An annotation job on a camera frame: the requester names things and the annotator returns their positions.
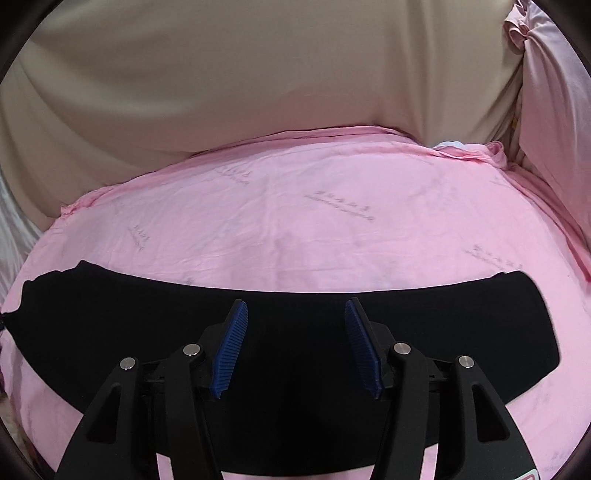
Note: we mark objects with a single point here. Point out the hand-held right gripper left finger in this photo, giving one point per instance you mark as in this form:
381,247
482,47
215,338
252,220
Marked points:
229,346

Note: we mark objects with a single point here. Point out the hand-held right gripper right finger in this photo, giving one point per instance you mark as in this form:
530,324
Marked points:
362,346

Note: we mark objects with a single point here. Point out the black pants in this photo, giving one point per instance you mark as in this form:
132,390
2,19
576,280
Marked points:
295,332

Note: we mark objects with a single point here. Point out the pink bed sheet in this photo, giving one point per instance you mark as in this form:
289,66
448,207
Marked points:
300,221

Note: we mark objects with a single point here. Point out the small white cloth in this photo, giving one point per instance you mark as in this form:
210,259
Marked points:
450,146

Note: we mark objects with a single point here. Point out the shiny white cloth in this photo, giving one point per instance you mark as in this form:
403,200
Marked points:
14,230

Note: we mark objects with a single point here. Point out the beige upholstered headboard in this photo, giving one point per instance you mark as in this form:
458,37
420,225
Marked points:
231,69

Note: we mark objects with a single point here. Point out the pink pillow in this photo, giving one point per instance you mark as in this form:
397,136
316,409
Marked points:
554,115

